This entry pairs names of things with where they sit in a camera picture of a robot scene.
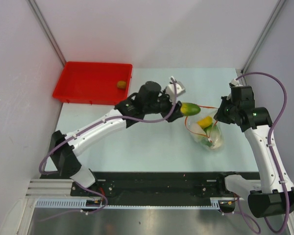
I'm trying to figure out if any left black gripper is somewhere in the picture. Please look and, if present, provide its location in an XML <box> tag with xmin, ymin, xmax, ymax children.
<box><xmin>143</xmin><ymin>89</ymin><xmax>182</xmax><ymax>122</ymax></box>

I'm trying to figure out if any orange green fake mango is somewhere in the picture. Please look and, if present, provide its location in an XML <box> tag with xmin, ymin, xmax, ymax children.
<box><xmin>180</xmin><ymin>102</ymin><xmax>201</xmax><ymax>116</ymax></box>

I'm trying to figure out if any clear zip top bag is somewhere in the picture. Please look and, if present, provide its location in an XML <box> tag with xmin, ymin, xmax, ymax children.
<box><xmin>184</xmin><ymin>105</ymin><xmax>224</xmax><ymax>150</ymax></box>

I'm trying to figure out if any brown fake kiwi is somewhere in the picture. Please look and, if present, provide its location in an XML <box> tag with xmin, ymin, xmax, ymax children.
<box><xmin>117</xmin><ymin>81</ymin><xmax>127</xmax><ymax>90</ymax></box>

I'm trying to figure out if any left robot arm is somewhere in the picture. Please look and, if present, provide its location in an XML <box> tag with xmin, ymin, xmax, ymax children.
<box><xmin>49</xmin><ymin>78</ymin><xmax>185</xmax><ymax>196</ymax></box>

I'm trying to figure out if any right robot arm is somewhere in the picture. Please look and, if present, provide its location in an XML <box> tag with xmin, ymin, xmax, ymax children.
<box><xmin>214</xmin><ymin>85</ymin><xmax>294</xmax><ymax>218</ymax></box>

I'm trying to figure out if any yellow fake lemon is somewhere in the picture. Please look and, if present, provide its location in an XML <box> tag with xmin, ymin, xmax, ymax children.
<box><xmin>197</xmin><ymin>116</ymin><xmax>213</xmax><ymax>129</ymax></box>

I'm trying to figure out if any green fake lettuce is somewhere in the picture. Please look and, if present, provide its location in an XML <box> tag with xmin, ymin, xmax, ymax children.
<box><xmin>200</xmin><ymin>125</ymin><xmax>221</xmax><ymax>147</ymax></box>

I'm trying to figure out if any red plastic tray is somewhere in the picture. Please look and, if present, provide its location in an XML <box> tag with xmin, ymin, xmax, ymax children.
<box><xmin>52</xmin><ymin>61</ymin><xmax>133</xmax><ymax>105</ymax></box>

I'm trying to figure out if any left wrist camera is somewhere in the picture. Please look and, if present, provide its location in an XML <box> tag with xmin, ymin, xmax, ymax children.
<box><xmin>165</xmin><ymin>76</ymin><xmax>186</xmax><ymax>98</ymax></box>

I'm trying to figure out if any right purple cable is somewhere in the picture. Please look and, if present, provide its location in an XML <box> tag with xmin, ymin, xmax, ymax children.
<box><xmin>231</xmin><ymin>71</ymin><xmax>289</xmax><ymax>233</ymax></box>

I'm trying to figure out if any purple cable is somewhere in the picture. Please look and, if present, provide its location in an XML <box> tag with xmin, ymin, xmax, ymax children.
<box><xmin>36</xmin><ymin>76</ymin><xmax>178</xmax><ymax>222</ymax></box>
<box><xmin>231</xmin><ymin>71</ymin><xmax>289</xmax><ymax>233</ymax></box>

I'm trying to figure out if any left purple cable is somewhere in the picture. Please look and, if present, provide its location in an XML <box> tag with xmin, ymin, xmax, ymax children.
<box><xmin>36</xmin><ymin>76</ymin><xmax>178</xmax><ymax>222</ymax></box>

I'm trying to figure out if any aluminium frame rail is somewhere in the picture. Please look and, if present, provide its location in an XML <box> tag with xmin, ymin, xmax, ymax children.
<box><xmin>25</xmin><ymin>179</ymin><xmax>75</xmax><ymax>199</ymax></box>

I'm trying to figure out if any white slotted cable duct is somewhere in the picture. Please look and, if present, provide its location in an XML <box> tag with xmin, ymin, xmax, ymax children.
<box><xmin>35</xmin><ymin>198</ymin><xmax>220</xmax><ymax>210</ymax></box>

